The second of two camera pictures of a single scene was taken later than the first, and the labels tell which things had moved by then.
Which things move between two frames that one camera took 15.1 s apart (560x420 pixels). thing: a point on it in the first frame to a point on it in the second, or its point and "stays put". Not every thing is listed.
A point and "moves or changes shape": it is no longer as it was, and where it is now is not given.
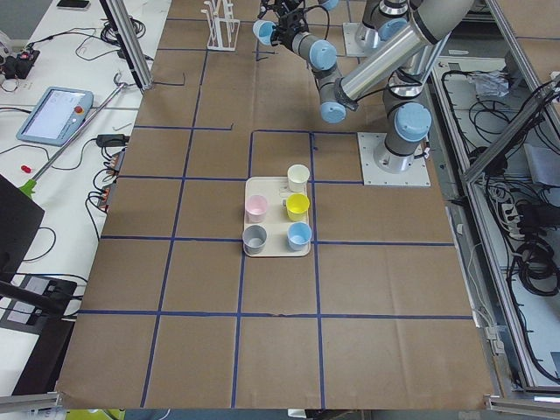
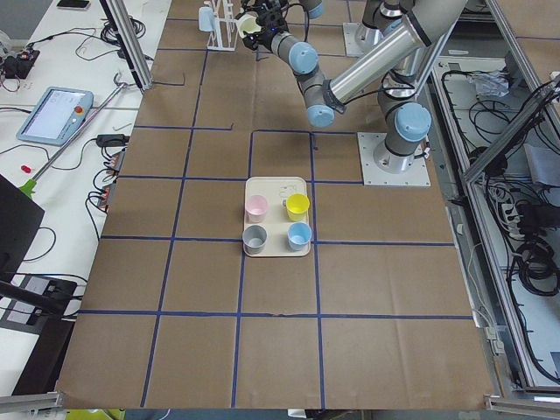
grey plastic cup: (254, 238) stays put
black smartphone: (73, 4) stays put
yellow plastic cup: (297, 206) stays put
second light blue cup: (298, 236) stays put
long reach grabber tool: (30, 188) stays put
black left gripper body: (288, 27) to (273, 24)
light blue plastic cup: (262, 29) moves or changes shape
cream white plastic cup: (297, 177) to (248, 23)
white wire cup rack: (223, 27) stays put
